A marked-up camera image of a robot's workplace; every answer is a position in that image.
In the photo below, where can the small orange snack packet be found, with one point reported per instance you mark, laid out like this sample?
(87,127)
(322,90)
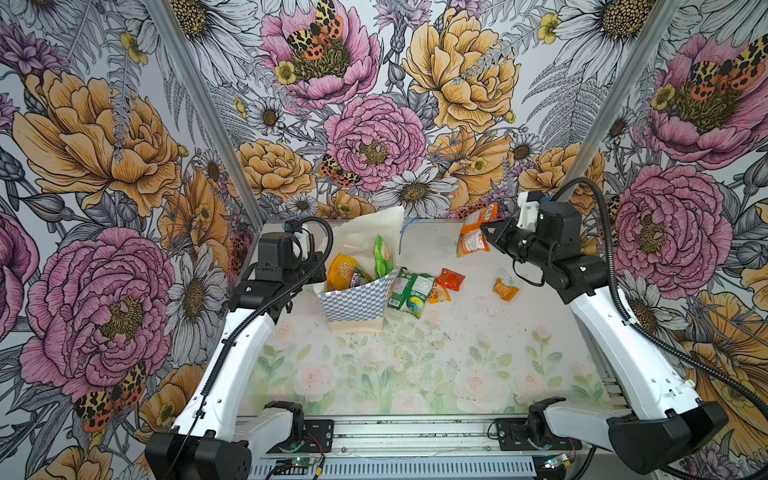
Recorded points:
(505,289)

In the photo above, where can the blue checkered paper bag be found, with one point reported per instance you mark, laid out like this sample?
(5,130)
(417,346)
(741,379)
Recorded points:
(361,271)

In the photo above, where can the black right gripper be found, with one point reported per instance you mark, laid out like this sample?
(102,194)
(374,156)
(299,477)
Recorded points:
(504,227)

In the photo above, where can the floral table mat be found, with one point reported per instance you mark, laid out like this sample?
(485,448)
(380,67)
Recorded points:
(453,360)

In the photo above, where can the small orange white candy packet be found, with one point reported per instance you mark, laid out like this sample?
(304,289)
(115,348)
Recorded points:
(439,294)

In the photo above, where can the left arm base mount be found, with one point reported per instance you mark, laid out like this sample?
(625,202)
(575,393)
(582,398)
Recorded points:
(317,437)

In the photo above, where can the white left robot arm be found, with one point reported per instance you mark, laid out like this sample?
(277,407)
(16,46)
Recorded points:
(206,441)

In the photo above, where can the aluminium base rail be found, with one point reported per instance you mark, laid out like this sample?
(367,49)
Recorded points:
(433,447)

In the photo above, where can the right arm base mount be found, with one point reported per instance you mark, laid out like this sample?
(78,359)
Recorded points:
(532,433)

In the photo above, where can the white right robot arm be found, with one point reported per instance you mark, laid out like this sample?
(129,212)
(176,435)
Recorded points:
(660,418)

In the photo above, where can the green white snack packet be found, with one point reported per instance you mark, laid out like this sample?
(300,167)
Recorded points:
(410,292)

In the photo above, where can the orange white snack packet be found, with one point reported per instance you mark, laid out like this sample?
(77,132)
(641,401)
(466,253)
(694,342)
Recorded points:
(471,238)

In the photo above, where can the yellow orange snack bag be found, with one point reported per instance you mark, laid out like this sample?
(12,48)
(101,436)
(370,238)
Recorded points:
(341,272)

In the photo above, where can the purple candy packet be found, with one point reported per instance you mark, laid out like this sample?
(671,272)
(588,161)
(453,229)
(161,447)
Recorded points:
(358,279)

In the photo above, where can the red snack packet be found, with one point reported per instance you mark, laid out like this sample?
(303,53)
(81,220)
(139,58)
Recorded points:
(450,280)

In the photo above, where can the green Lays chips bag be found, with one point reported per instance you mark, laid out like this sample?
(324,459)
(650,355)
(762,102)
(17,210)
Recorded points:
(383,262)

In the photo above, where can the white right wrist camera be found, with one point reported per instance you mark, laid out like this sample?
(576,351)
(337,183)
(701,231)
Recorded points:
(528,203)

